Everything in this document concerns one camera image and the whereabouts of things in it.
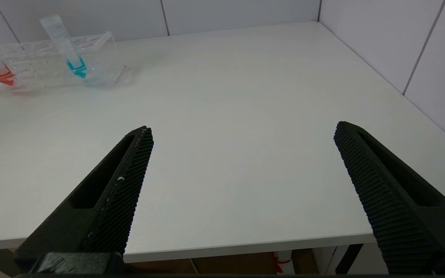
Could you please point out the test tube with blue pigment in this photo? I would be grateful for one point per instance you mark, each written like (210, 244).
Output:
(66, 46)

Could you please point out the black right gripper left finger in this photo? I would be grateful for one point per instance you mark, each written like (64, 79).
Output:
(114, 200)

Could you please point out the clear acrylic test tube rack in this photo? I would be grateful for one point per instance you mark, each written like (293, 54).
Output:
(37, 65)

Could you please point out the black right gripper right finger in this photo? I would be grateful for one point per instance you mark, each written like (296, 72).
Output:
(392, 200)

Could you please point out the black table leg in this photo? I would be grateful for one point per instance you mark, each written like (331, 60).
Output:
(348, 259)

